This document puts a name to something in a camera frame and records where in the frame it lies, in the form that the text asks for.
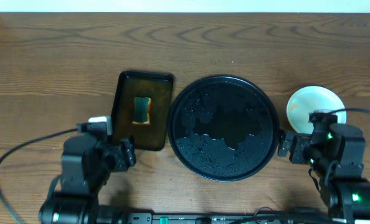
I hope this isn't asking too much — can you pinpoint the light blue plate front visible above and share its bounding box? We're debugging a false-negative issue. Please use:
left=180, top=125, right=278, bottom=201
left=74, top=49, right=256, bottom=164
left=286, top=86, right=345, bottom=134

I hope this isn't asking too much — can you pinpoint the green and orange sponge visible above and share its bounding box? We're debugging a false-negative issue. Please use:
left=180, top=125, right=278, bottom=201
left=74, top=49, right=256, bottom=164
left=132, top=96, right=151, bottom=125

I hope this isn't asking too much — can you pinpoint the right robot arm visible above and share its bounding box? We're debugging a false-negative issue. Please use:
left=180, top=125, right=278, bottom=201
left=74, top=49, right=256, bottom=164
left=278, top=112, right=370, bottom=223

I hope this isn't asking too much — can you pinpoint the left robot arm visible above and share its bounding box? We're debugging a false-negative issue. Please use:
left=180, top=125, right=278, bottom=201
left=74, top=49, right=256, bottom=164
left=39, top=122, right=136, bottom=224

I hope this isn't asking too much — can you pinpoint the black rectangular tray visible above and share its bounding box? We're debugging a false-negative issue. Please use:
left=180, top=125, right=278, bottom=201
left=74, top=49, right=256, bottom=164
left=110, top=70, right=174, bottom=151

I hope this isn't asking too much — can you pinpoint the black round tray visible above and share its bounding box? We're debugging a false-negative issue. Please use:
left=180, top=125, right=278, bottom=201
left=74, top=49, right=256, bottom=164
left=167, top=75, right=280, bottom=182

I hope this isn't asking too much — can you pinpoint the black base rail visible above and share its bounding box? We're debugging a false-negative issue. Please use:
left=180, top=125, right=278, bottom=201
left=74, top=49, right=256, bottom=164
left=119, top=212, right=329, bottom=224

